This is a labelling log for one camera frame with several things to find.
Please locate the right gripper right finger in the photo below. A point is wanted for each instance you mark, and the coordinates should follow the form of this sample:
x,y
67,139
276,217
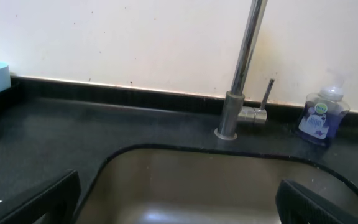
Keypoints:
x,y
303,205

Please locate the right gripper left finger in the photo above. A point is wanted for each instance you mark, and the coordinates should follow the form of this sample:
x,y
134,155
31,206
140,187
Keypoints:
x,y
50,200

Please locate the blue soap bottle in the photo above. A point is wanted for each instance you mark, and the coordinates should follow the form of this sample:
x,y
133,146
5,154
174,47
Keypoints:
x,y
322,119

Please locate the steel sink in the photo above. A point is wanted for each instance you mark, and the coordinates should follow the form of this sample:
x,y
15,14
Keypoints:
x,y
197,186

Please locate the steel tap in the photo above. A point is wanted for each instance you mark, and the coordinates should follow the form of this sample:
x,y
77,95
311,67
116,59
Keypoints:
x,y
244,71

